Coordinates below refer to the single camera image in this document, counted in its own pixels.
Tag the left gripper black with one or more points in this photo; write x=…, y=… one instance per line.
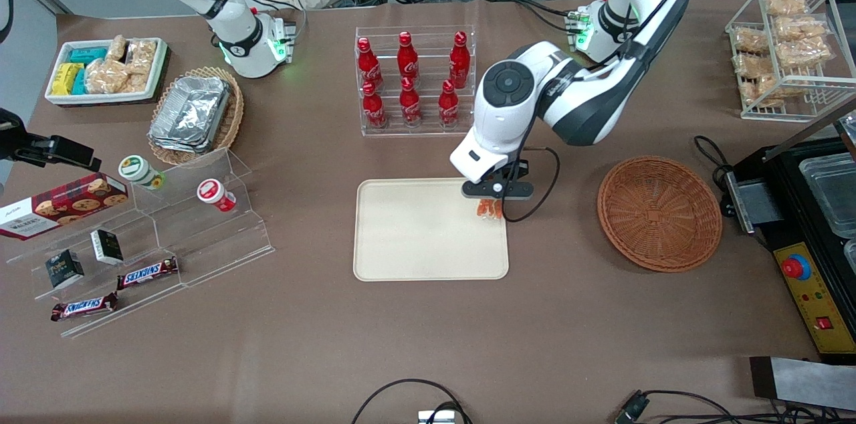
x=523, y=166

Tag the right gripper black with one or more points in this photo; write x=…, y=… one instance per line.
x=39, y=146

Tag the triangle sandwich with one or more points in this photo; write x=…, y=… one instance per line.
x=488, y=208

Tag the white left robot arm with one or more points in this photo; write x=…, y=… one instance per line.
x=508, y=123

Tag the cream plastic tray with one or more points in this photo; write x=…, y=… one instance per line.
x=428, y=230

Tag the aluminium foil tray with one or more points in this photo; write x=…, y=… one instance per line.
x=194, y=110
x=175, y=146

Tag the brown round wicker basket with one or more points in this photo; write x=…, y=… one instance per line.
x=659, y=213

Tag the light oval wicker basket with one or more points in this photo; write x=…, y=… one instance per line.
x=234, y=116

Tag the red tartan cookie box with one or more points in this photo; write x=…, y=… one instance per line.
x=67, y=203

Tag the white plastic bin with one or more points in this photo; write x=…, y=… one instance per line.
x=100, y=97

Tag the green lid white cup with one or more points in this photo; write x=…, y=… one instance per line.
x=137, y=170

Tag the teal snack packet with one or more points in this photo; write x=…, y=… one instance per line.
x=87, y=55
x=80, y=83

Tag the yellow snack packet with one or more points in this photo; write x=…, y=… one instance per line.
x=65, y=79

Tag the clear bag of fried snacks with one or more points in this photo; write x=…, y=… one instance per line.
x=117, y=49
x=752, y=64
x=107, y=78
x=786, y=3
x=801, y=29
x=802, y=53
x=142, y=55
x=762, y=88
x=750, y=41
x=137, y=81

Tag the black box with white label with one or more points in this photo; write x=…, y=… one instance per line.
x=107, y=247

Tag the clear acrylic bottle rack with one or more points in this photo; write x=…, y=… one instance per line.
x=428, y=133

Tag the red cola bottle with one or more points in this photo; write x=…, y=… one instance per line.
x=410, y=106
x=373, y=110
x=408, y=59
x=369, y=66
x=459, y=63
x=449, y=106

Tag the black box with gold print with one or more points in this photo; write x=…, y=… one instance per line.
x=65, y=269

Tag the brown Snickers bar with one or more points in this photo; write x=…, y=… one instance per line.
x=147, y=273
x=83, y=307

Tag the red lid cup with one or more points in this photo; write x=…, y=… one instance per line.
x=212, y=193

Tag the clear acrylic stepped shelf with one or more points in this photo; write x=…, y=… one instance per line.
x=200, y=243

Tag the silver metal connector box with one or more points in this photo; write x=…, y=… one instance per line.
x=435, y=418

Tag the black machine with yellow panel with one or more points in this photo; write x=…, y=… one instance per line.
x=812, y=297

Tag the clear plastic container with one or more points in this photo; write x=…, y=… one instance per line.
x=832, y=193

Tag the grey flat panel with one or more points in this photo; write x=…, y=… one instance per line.
x=802, y=380

